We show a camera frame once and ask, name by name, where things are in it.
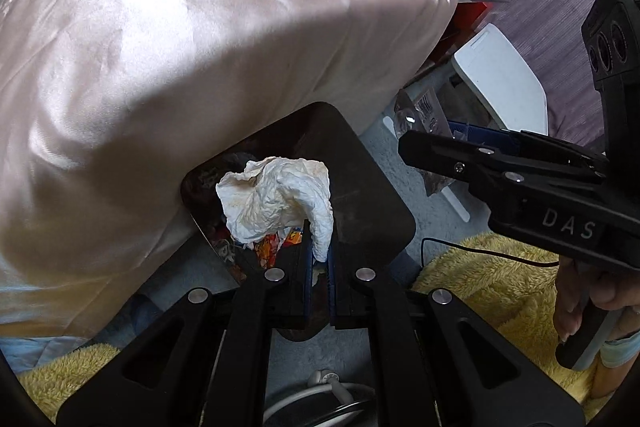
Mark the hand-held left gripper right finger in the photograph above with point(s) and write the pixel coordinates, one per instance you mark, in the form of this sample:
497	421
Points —
345	292

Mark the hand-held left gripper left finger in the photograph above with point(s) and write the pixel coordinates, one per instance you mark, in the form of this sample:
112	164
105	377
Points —
295	287

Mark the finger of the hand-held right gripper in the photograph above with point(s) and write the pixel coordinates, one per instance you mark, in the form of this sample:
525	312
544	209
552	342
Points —
485	132
450	154

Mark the red crinkled wrapper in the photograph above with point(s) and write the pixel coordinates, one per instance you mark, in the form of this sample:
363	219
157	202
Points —
270	249

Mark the clear plastic bag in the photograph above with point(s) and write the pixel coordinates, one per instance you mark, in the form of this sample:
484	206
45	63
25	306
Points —
425	112

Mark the white tissue paper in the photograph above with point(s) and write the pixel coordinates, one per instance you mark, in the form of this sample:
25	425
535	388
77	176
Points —
280	197

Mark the black trash bin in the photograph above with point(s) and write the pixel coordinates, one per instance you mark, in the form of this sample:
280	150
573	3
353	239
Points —
360	187

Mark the person's right hand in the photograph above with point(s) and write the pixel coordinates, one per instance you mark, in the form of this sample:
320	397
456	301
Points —
567	292

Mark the white folding stool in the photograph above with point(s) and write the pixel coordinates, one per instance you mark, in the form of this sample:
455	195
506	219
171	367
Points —
500	82

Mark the yellow fleece blanket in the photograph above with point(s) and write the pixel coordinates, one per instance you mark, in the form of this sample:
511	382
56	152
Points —
480	287

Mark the light blue shorts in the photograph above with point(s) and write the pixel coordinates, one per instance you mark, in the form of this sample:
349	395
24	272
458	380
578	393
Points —
622	349

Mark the pink satin cloth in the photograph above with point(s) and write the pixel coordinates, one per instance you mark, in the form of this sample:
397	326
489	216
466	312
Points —
125	82

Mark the light blue cloth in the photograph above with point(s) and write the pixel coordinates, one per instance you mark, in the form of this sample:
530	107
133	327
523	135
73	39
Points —
30	352

